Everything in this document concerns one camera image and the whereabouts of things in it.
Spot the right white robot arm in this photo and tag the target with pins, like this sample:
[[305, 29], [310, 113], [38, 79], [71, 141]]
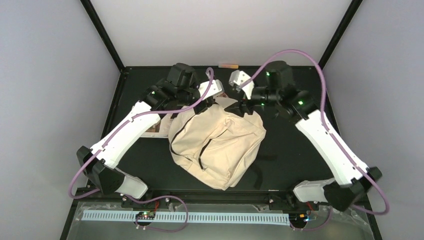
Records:
[[352, 178]]

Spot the beige canvas backpack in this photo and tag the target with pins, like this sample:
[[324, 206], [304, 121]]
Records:
[[216, 147]]

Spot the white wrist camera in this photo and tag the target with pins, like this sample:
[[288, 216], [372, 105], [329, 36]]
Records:
[[213, 89], [241, 81]]

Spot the black frame post right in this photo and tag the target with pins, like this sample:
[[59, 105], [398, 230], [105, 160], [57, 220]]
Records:
[[339, 32]]

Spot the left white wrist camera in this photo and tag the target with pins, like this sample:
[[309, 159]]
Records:
[[213, 89]]

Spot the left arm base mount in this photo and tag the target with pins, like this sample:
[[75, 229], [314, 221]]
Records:
[[152, 199]]

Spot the orange highlighter pen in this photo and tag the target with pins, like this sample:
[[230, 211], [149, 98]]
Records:
[[228, 66]]

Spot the light blue slotted cable duct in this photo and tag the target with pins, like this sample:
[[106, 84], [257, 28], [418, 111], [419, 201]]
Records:
[[280, 219]]

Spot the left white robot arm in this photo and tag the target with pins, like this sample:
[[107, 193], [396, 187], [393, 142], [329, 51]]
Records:
[[179, 92]]

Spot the black frame post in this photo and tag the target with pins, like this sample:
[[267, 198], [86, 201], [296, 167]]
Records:
[[339, 32], [102, 32]]

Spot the pink illustrated paperback book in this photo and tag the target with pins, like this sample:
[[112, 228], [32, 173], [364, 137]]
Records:
[[222, 95]]

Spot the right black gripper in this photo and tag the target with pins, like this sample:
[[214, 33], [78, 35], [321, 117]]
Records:
[[237, 108]]

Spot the white coffee cover book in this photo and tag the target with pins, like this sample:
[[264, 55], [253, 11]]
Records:
[[160, 129]]

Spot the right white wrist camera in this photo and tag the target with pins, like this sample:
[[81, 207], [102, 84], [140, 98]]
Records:
[[241, 81]]

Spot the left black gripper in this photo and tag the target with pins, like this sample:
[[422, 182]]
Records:
[[197, 109]]

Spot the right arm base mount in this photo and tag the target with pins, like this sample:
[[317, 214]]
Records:
[[287, 202]]

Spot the black frame post left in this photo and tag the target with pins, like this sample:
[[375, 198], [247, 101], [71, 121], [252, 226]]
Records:
[[102, 32]]

